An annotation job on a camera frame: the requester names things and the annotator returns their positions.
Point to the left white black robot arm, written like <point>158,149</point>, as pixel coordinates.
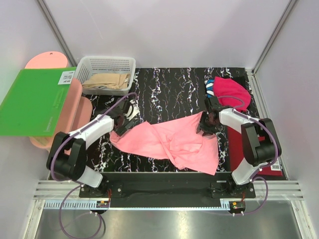
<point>68,154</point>

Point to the blue white folded t-shirt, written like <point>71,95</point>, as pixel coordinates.
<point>209,84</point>

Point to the white plastic basket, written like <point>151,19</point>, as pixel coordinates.
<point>90,65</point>

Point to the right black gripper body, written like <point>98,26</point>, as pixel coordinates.
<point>205,124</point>

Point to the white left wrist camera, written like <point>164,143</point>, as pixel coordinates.
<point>133,110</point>

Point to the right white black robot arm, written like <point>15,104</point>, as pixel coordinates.
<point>260,144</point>

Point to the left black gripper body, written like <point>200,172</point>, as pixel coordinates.
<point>126,124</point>

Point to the black marble pattern mat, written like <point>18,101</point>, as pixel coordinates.
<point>164,94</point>

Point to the aluminium frame rail front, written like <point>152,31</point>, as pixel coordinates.
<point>277,190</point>

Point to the dark red folder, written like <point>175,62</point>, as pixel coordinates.
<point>236,155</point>

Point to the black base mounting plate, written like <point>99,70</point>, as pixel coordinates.
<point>121,184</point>

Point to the pink oval board upper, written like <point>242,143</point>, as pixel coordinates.
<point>54,59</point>

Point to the green cutting board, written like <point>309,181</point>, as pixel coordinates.
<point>29,107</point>

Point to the light pink t-shirt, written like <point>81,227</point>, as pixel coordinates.
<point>176,140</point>

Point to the beige folded t-shirt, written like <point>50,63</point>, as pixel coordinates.
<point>107,81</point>

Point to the magenta folded t-shirt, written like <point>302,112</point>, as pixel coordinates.
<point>237,103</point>

